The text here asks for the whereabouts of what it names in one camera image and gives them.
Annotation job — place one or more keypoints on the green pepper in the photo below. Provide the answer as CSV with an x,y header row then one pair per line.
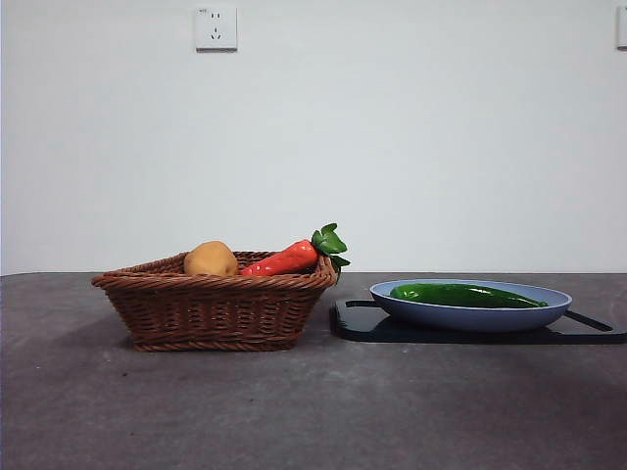
x,y
460,295

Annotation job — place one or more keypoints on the blue round plate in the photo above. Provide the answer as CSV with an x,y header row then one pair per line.
x,y
465,318

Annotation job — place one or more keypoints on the orange carrot with green leaves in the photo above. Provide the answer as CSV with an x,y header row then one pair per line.
x,y
289,259

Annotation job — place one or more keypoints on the yellow-brown potato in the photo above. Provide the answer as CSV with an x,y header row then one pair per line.
x,y
210,258

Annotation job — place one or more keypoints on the brown wicker basket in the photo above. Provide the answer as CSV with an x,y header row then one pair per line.
x,y
210,313

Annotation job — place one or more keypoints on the white wall socket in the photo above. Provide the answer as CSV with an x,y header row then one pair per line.
x,y
216,27

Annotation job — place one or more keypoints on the white wall plate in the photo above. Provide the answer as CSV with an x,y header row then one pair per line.
x,y
622,27

